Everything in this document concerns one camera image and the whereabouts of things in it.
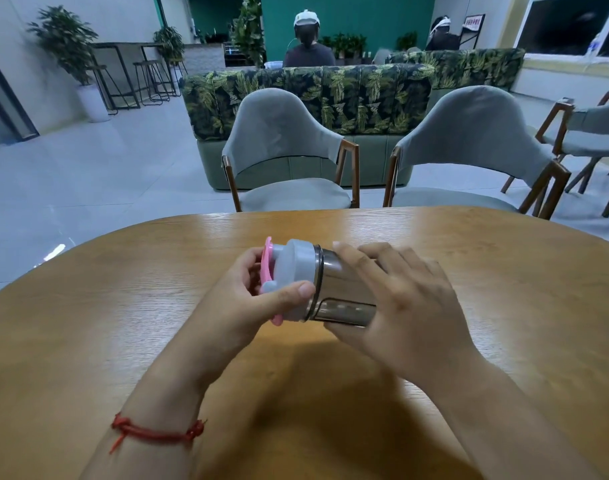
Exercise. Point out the black metal bar stool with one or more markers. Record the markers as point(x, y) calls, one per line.
point(145, 82)
point(170, 77)
point(104, 89)

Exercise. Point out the black framed sign board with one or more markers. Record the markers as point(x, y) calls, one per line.
point(473, 24)

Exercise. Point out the person's right forearm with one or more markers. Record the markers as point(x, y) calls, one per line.
point(494, 429)

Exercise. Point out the row of small green plants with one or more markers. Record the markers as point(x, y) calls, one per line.
point(347, 44)

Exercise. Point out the leaf print green sofa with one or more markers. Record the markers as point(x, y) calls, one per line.
point(464, 67)
point(369, 104)

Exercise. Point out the potted tree in white pot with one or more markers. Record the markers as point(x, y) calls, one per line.
point(67, 44)

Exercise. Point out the small potted green plant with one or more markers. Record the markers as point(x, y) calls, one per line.
point(169, 42)

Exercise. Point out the tall green leafy plant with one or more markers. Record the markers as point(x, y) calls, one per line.
point(248, 32)

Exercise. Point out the clear plastic water bottle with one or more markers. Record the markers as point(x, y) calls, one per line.
point(593, 47)

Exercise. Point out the person's left forearm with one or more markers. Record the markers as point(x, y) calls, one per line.
point(159, 404)

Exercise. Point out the grey upholstered wooden chair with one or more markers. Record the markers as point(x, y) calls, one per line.
point(592, 129)
point(279, 139)
point(474, 139)

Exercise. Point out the person's right hand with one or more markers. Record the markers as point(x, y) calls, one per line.
point(414, 324)

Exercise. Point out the person's left hand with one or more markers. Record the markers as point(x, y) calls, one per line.
point(234, 314)

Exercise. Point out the person's left thumb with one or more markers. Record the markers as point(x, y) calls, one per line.
point(292, 293)

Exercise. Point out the person's right middle finger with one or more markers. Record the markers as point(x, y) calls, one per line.
point(384, 259)

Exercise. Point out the black frame high table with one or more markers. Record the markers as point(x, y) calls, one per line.
point(127, 49)

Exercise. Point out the dark window with white frame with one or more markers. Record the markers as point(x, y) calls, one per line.
point(569, 22)

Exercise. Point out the white cap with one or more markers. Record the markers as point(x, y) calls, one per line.
point(306, 17)

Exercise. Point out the dark glass door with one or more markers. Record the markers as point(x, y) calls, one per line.
point(2, 109)

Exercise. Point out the clear bottle grey lid pink cap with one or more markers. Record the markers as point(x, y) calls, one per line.
point(334, 289)

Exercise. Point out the person's right little finger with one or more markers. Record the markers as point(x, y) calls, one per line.
point(437, 277)

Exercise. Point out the person's right thumb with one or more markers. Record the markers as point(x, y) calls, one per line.
point(345, 334)

